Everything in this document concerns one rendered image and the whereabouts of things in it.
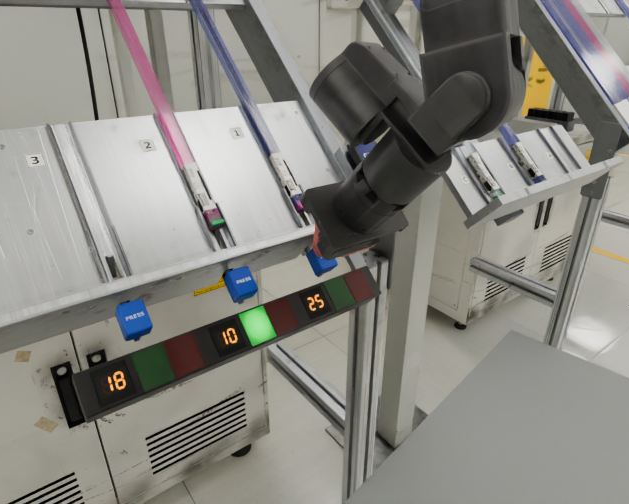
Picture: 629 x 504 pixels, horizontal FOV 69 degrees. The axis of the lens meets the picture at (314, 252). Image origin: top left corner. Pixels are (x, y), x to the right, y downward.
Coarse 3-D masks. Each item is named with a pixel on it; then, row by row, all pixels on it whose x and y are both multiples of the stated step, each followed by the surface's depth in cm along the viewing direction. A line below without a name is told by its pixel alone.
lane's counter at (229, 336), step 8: (232, 320) 47; (208, 328) 45; (216, 328) 46; (224, 328) 46; (232, 328) 46; (216, 336) 45; (224, 336) 46; (232, 336) 46; (240, 336) 46; (216, 344) 45; (224, 344) 45; (232, 344) 46; (240, 344) 46; (224, 352) 45; (232, 352) 45
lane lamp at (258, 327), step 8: (248, 312) 48; (256, 312) 48; (264, 312) 49; (248, 320) 48; (256, 320) 48; (264, 320) 48; (248, 328) 47; (256, 328) 48; (264, 328) 48; (272, 328) 48; (248, 336) 47; (256, 336) 47; (264, 336) 48; (272, 336) 48; (256, 344) 47
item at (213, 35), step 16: (192, 0) 62; (208, 16) 62; (208, 32) 61; (224, 48) 60; (224, 64) 60; (240, 80) 59; (240, 96) 58; (256, 112) 58; (256, 128) 57; (272, 144) 57
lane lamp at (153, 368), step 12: (156, 348) 43; (132, 360) 41; (144, 360) 42; (156, 360) 42; (168, 360) 43; (144, 372) 41; (156, 372) 42; (168, 372) 42; (144, 384) 41; (156, 384) 41
